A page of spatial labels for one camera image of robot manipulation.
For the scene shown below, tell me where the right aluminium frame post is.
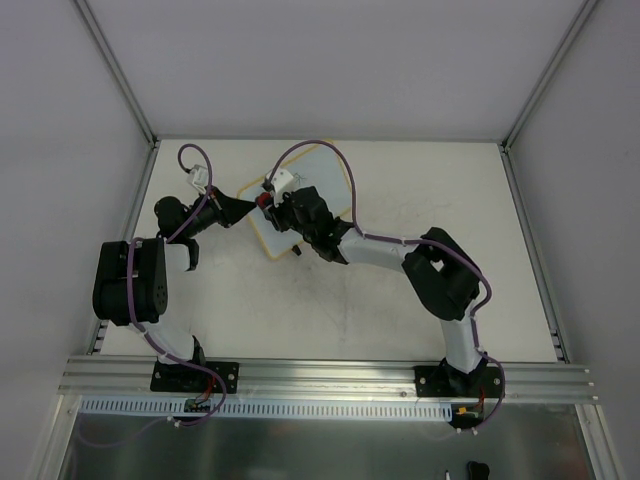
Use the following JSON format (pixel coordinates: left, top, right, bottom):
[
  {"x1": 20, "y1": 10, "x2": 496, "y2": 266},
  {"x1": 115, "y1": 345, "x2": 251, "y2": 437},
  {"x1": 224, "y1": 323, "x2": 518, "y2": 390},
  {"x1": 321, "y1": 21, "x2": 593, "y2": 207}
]
[{"x1": 501, "y1": 0, "x2": 600, "y2": 152}]

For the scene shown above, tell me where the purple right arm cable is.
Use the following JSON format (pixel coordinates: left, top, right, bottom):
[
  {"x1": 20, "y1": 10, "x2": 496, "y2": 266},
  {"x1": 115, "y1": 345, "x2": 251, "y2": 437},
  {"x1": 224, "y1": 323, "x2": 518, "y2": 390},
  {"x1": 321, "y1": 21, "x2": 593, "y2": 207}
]
[{"x1": 263, "y1": 139, "x2": 506, "y2": 435}]

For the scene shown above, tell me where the aluminium frame post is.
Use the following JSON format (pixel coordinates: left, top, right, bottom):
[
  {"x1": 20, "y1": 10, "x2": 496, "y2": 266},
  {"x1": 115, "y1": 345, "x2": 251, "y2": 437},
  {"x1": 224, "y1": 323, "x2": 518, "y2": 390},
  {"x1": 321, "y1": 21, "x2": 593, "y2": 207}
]
[
  {"x1": 501, "y1": 0, "x2": 600, "y2": 152},
  {"x1": 71, "y1": 0, "x2": 157, "y2": 146}
]

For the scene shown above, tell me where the red bone-shaped whiteboard eraser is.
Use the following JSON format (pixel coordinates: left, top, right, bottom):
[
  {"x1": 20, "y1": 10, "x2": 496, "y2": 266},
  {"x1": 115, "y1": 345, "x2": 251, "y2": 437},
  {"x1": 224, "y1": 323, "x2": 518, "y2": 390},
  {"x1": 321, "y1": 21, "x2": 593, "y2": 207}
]
[{"x1": 256, "y1": 192, "x2": 272, "y2": 209}]

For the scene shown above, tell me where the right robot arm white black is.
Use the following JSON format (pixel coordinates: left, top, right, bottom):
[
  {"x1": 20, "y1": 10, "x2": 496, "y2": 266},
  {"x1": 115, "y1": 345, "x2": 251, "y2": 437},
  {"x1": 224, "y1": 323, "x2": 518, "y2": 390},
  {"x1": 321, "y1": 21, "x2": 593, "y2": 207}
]
[{"x1": 256, "y1": 187, "x2": 487, "y2": 396}]

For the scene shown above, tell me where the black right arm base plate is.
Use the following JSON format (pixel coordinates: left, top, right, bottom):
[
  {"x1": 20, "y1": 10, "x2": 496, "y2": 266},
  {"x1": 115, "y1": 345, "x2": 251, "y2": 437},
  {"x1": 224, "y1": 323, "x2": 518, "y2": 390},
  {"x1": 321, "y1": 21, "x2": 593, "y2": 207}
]
[{"x1": 413, "y1": 363, "x2": 505, "y2": 399}]

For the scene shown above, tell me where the left aluminium frame post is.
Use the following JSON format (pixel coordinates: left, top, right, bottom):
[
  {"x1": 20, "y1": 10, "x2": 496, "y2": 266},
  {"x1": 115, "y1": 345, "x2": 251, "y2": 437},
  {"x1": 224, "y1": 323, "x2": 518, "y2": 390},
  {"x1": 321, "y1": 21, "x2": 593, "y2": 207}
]
[{"x1": 71, "y1": 0, "x2": 157, "y2": 146}]

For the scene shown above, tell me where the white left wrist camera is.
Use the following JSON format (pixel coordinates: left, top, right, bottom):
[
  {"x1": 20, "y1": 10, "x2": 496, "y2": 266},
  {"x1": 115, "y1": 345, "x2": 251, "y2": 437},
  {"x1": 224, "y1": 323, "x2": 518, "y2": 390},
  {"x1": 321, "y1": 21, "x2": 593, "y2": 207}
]
[{"x1": 187, "y1": 165, "x2": 210, "y2": 195}]

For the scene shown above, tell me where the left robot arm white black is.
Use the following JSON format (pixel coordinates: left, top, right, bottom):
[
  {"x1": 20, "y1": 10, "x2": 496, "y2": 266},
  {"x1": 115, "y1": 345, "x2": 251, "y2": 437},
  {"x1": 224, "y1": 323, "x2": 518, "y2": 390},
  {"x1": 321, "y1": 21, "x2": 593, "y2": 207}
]
[{"x1": 92, "y1": 188, "x2": 255, "y2": 394}]

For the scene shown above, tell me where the black object at bottom edge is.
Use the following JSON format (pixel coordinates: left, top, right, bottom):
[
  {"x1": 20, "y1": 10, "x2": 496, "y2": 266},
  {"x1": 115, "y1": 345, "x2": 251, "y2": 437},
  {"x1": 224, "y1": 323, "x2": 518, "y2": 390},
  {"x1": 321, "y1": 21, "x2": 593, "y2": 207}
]
[{"x1": 466, "y1": 461, "x2": 491, "y2": 480}]

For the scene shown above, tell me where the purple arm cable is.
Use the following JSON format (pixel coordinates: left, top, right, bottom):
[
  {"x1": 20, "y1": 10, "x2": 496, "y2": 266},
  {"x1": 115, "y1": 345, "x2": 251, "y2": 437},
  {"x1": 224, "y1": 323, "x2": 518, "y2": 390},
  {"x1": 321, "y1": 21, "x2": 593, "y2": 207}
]
[
  {"x1": 74, "y1": 143, "x2": 229, "y2": 447},
  {"x1": 263, "y1": 139, "x2": 506, "y2": 435}
]

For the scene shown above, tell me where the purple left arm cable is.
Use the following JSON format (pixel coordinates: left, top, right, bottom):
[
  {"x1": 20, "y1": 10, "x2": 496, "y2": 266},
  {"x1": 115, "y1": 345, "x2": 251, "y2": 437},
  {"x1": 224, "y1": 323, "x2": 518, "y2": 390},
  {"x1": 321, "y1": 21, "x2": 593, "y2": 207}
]
[{"x1": 74, "y1": 143, "x2": 229, "y2": 447}]

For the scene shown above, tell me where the yellow-framed whiteboard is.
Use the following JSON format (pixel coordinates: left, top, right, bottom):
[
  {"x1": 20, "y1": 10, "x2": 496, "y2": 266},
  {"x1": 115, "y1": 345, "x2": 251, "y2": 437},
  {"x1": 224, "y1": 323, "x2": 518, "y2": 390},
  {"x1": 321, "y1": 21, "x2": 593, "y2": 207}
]
[{"x1": 238, "y1": 145, "x2": 352, "y2": 260}]

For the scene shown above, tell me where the white slotted cable duct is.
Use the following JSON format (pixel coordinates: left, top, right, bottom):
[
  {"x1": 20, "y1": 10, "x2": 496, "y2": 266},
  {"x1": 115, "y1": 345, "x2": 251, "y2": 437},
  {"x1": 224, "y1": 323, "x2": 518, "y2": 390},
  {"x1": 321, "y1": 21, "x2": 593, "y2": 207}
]
[{"x1": 79, "y1": 396, "x2": 453, "y2": 423}]

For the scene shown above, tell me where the aluminium mounting rail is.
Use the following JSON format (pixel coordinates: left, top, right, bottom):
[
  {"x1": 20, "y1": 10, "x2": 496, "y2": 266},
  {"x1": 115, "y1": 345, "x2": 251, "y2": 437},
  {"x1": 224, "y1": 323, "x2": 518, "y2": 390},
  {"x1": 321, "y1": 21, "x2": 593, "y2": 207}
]
[{"x1": 57, "y1": 355, "x2": 600, "y2": 404}]

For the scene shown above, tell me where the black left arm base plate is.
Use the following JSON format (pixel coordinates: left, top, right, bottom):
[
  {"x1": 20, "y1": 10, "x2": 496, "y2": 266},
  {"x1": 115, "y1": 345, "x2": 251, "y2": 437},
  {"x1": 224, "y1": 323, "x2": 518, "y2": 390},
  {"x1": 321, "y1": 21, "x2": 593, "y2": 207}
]
[{"x1": 150, "y1": 361, "x2": 240, "y2": 394}]

